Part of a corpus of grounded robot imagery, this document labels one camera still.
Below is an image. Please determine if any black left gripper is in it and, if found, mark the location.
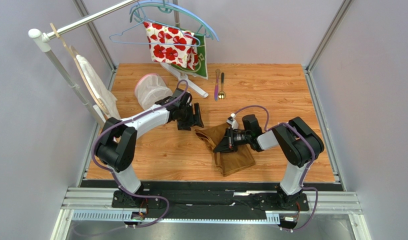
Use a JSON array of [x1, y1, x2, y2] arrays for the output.
[[177, 103, 205, 131]]

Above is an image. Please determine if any brown cloth napkin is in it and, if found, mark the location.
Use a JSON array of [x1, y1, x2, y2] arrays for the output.
[[194, 123, 256, 177]]

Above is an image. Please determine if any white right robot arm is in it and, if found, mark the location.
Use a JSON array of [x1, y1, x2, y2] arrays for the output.
[[213, 113, 325, 209]]

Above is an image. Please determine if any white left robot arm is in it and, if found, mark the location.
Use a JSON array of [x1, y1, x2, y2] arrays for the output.
[[91, 88, 204, 204]]

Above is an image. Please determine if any white mesh laundry basket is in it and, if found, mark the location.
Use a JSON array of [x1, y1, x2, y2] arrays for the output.
[[134, 73, 173, 110]]

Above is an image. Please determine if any green patterned cloth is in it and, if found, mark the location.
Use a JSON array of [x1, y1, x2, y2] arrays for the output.
[[169, 33, 208, 79]]

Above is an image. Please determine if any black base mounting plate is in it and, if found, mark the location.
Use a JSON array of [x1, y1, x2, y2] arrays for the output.
[[111, 181, 310, 220]]

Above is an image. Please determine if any red floral cloth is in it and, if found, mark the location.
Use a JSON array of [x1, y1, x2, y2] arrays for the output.
[[143, 21, 198, 70]]

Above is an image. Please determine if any white mesh garment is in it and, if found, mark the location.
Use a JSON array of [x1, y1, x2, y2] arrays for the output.
[[76, 54, 121, 119]]

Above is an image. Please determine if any teal plastic hanger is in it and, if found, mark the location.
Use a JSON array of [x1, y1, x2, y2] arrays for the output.
[[129, 0, 212, 38]]

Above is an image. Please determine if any blue plastic hanger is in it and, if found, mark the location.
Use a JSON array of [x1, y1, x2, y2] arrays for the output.
[[132, 0, 221, 42]]

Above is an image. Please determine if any wooden hanger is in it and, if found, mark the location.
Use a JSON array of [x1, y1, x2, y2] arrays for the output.
[[50, 23, 105, 114]]

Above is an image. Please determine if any white clothes rack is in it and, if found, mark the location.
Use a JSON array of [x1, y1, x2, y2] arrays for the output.
[[28, 0, 220, 127]]

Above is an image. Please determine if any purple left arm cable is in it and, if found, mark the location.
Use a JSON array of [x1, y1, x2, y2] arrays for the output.
[[90, 79, 190, 229]]

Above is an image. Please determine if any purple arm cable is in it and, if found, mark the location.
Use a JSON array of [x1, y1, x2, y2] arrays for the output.
[[232, 105, 320, 233], [90, 79, 190, 229]]

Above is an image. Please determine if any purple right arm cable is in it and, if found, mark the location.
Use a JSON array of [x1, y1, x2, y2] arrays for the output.
[[232, 105, 320, 233]]

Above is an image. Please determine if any purple handled knife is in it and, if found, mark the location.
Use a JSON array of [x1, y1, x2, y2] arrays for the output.
[[213, 68, 221, 102]]

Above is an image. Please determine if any gold spoon black handle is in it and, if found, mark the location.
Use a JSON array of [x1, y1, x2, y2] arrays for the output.
[[218, 72, 226, 100]]

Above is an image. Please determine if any light blue wire hanger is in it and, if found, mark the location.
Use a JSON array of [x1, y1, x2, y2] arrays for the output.
[[108, 20, 201, 48]]

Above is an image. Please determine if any aluminium frame rail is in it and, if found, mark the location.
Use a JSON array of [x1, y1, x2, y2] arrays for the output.
[[62, 188, 363, 224]]

